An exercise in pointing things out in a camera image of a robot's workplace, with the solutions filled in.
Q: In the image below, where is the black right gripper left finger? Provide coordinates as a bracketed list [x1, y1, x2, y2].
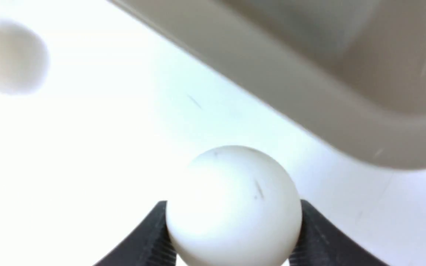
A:
[96, 201, 176, 266]

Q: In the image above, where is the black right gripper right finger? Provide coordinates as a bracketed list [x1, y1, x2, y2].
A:
[289, 199, 386, 266]

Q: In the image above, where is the white plain ball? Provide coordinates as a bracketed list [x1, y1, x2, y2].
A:
[0, 20, 50, 95]
[166, 146, 302, 266]

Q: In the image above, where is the tan plastic storage bin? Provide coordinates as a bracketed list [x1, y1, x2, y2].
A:
[112, 0, 426, 170]

